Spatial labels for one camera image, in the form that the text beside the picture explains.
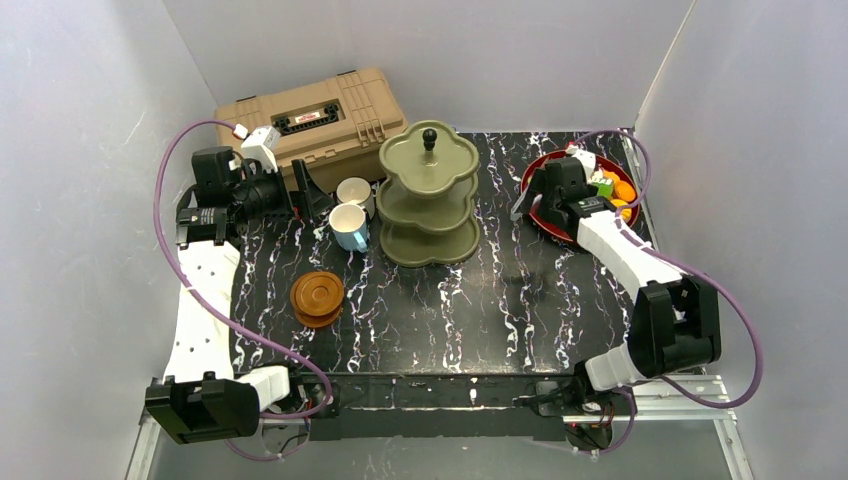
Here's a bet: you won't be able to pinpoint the red round lacquer tray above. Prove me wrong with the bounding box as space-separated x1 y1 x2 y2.
516 145 640 245

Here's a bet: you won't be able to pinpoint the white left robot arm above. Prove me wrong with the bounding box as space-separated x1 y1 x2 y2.
145 147 308 445

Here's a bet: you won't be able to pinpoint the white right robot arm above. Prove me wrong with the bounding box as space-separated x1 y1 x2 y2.
517 156 722 399

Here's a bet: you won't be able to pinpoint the green cube sweet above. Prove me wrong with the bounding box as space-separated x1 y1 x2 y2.
591 177 615 199

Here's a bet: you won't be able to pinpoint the blue mug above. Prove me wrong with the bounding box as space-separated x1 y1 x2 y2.
328 203 369 253

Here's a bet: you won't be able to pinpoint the white cup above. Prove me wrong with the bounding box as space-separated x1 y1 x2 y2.
335 177 376 219

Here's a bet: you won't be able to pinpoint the tan plastic toolbox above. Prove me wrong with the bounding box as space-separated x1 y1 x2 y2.
214 68 408 193

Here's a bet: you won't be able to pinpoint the stacked brown wooden coasters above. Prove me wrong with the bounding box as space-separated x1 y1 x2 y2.
290 271 345 329

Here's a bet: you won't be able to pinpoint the green three-tier serving stand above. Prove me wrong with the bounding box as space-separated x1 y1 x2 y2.
376 120 481 268

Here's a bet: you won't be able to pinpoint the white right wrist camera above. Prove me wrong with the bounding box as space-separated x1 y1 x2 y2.
565 144 597 183

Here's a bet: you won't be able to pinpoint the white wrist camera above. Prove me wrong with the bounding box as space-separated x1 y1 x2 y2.
565 144 597 183
233 123 281 173

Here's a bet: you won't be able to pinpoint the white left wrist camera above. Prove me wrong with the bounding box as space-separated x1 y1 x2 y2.
233 123 281 173

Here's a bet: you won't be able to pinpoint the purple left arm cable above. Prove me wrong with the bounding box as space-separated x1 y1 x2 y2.
152 118 335 463

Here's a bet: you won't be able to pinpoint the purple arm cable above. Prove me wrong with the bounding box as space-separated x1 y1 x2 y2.
563 128 765 458
152 118 335 463

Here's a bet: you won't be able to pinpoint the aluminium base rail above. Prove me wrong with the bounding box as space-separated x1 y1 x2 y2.
127 374 752 479

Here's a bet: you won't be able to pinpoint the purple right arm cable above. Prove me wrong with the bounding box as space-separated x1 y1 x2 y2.
563 128 765 458

